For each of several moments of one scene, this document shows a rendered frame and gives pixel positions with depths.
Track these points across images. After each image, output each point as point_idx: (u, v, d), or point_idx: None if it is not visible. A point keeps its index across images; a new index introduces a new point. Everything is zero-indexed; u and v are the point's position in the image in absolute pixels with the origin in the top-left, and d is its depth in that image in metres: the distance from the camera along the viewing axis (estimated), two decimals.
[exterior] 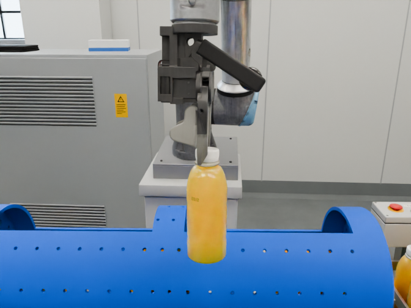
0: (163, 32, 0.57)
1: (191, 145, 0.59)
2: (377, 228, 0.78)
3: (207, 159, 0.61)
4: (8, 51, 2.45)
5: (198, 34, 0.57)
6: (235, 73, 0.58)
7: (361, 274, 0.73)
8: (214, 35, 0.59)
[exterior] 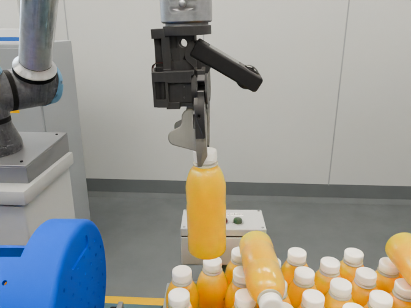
0: (155, 35, 0.55)
1: (190, 148, 0.59)
2: (59, 249, 0.58)
3: None
4: None
5: (191, 35, 0.55)
6: (231, 73, 0.56)
7: None
8: (208, 33, 0.57)
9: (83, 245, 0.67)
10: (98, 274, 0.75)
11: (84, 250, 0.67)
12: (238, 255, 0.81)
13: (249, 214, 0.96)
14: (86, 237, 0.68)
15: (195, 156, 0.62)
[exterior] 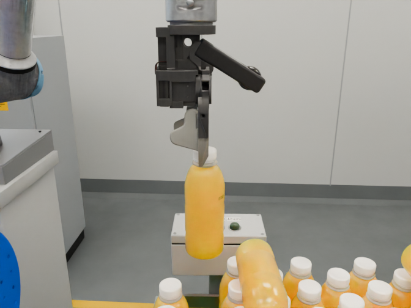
0: (159, 34, 0.55)
1: (192, 148, 0.59)
2: None
3: None
4: None
5: (196, 35, 0.55)
6: (235, 74, 0.57)
7: None
8: None
9: None
10: (4, 287, 0.66)
11: None
12: (234, 266, 0.71)
13: (248, 219, 0.87)
14: None
15: None
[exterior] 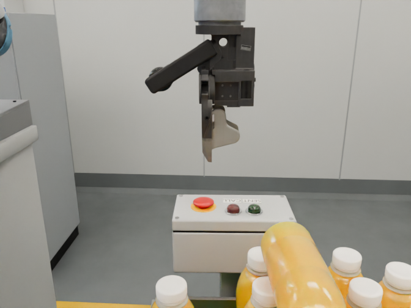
0: None
1: None
2: None
3: None
4: None
5: None
6: None
7: None
8: (198, 34, 0.56)
9: None
10: None
11: None
12: (258, 260, 0.53)
13: (270, 200, 0.68)
14: None
15: None
